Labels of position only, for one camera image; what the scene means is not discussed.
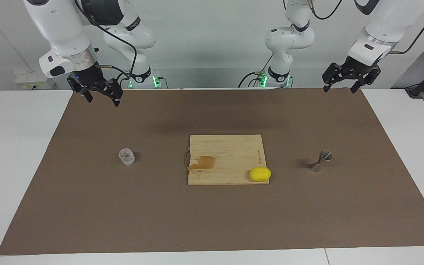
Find yellow lemon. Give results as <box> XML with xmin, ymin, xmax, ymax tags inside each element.
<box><xmin>250</xmin><ymin>167</ymin><xmax>272</xmax><ymax>183</ymax></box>

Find brown table mat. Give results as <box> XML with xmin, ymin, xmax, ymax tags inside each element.
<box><xmin>0</xmin><ymin>88</ymin><xmax>424</xmax><ymax>255</ymax></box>

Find wooden cutting board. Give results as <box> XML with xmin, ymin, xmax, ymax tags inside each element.
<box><xmin>185</xmin><ymin>134</ymin><xmax>270</xmax><ymax>185</ymax></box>

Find small clear glass cup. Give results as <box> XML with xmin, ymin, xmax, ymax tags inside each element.
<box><xmin>118</xmin><ymin>148</ymin><xmax>135</xmax><ymax>166</ymax></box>

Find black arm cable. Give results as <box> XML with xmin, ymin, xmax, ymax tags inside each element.
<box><xmin>73</xmin><ymin>0</ymin><xmax>138</xmax><ymax>85</ymax></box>
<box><xmin>308</xmin><ymin>0</ymin><xmax>424</xmax><ymax>54</ymax></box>

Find steel cocktail jigger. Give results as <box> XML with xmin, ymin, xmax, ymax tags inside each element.
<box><xmin>309</xmin><ymin>149</ymin><xmax>333</xmax><ymax>173</ymax></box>

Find white wall socket box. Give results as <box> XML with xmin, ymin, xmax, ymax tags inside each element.
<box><xmin>14</xmin><ymin>72</ymin><xmax>56</xmax><ymax>90</ymax></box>

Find black base power cable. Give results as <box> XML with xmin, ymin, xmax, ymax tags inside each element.
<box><xmin>238</xmin><ymin>55</ymin><xmax>273</xmax><ymax>88</ymax></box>
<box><xmin>113</xmin><ymin>71</ymin><xmax>131</xmax><ymax>89</ymax></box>

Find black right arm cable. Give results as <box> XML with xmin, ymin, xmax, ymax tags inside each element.
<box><xmin>73</xmin><ymin>0</ymin><xmax>138</xmax><ymax>85</ymax></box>

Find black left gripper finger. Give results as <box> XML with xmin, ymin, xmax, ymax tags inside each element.
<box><xmin>350</xmin><ymin>77</ymin><xmax>368</xmax><ymax>94</ymax></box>
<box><xmin>322</xmin><ymin>75</ymin><xmax>336</xmax><ymax>92</ymax></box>

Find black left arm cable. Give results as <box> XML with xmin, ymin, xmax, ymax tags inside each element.
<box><xmin>308</xmin><ymin>0</ymin><xmax>424</xmax><ymax>54</ymax></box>

